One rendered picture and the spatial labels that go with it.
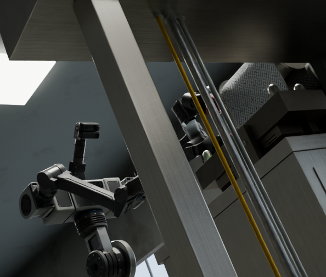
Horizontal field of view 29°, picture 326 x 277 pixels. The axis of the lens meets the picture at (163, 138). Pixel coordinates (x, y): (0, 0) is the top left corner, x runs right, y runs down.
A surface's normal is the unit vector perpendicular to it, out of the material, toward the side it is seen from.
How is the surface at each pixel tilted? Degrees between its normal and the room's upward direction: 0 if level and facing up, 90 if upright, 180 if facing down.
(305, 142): 90
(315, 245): 90
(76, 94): 180
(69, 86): 180
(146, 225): 90
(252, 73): 90
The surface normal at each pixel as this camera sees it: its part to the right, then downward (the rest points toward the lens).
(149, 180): -0.81, 0.07
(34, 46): 0.36, 0.84
